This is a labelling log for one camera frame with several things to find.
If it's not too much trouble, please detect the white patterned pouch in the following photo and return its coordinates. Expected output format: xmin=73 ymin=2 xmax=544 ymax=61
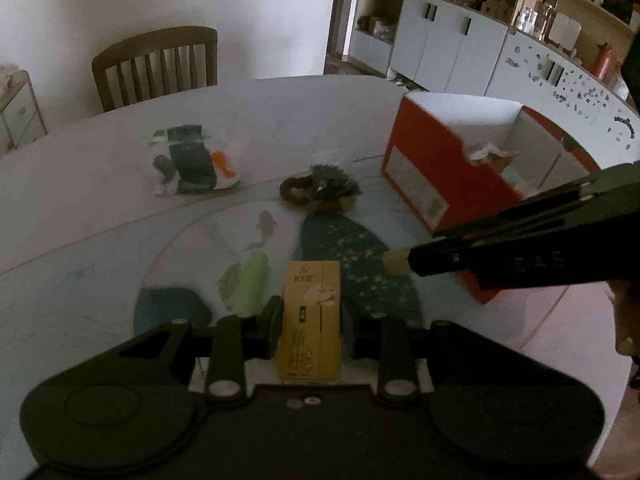
xmin=149 ymin=124 xmax=246 ymax=196

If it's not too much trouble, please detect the round fish pattern mat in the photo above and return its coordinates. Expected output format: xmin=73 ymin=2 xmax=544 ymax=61
xmin=134 ymin=190 xmax=424 ymax=334

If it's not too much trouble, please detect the silver foil snack bag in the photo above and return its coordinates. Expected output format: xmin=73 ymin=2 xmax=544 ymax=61
xmin=464 ymin=142 xmax=518 ymax=165

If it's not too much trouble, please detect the wooden chair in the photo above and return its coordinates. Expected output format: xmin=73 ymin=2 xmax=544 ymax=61
xmin=91 ymin=26 xmax=218 ymax=113

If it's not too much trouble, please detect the white cabinet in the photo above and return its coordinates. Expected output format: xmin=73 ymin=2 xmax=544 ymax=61
xmin=349 ymin=0 xmax=639 ymax=167

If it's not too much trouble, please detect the pale green soap bar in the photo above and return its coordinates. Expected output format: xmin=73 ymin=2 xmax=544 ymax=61
xmin=382 ymin=247 xmax=411 ymax=275

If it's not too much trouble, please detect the yellow cardboard box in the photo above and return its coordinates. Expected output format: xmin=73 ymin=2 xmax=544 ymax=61
xmin=276 ymin=261 xmax=342 ymax=382

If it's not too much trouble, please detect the orange cardboard storage box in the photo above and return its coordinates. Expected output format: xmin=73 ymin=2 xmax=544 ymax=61
xmin=380 ymin=91 xmax=601 ymax=306

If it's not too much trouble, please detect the right hand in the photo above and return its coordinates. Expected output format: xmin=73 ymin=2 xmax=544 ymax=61
xmin=608 ymin=281 xmax=640 ymax=390

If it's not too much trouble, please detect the dark fluffy scrunchie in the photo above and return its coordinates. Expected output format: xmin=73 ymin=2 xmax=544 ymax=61
xmin=279 ymin=165 xmax=361 ymax=214

